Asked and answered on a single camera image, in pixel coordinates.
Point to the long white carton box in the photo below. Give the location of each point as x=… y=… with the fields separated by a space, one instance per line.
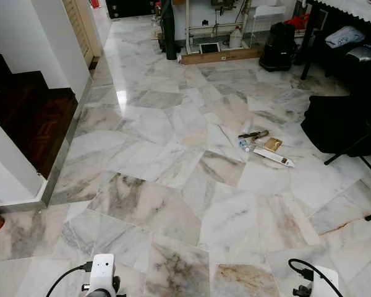
x=275 y=158

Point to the gold foil packet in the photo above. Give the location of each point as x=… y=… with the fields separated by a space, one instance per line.
x=273 y=145

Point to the small blue-label plastic bottle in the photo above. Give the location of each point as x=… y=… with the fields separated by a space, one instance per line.
x=245 y=145

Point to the black backpack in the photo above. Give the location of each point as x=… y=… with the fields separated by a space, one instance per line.
x=340 y=124

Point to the dark wooden staircase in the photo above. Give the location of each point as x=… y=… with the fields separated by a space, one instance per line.
x=31 y=117

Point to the white cap with blue print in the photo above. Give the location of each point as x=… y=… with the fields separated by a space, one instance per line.
x=365 y=52

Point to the black table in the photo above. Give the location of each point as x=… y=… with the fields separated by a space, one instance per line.
x=309 y=43

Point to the wooden plank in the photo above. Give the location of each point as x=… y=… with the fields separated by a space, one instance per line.
x=219 y=57

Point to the grey cloth bag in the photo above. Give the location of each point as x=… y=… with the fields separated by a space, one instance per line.
x=344 y=37

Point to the small framed tablet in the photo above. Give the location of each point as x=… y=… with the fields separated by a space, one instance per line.
x=209 y=47

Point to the white plastic jug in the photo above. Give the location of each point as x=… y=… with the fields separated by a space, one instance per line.
x=235 y=38

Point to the light wooden louvre door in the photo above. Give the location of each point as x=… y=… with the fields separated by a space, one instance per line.
x=80 y=28

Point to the white metal rack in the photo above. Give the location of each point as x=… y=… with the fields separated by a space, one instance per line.
x=187 y=31

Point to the red bag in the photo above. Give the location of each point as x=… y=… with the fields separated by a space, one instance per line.
x=298 y=21

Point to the black low cabinet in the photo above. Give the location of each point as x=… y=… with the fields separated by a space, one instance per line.
x=130 y=7

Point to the white lace tablecloth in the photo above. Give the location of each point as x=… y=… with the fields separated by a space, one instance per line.
x=349 y=11

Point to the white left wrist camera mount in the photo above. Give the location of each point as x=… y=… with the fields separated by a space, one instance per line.
x=102 y=269

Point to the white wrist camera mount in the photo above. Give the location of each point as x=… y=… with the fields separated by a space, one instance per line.
x=102 y=269
x=326 y=281

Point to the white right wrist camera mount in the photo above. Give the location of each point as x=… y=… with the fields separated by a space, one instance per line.
x=326 y=281

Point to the black upright post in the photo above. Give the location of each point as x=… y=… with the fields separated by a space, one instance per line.
x=169 y=31

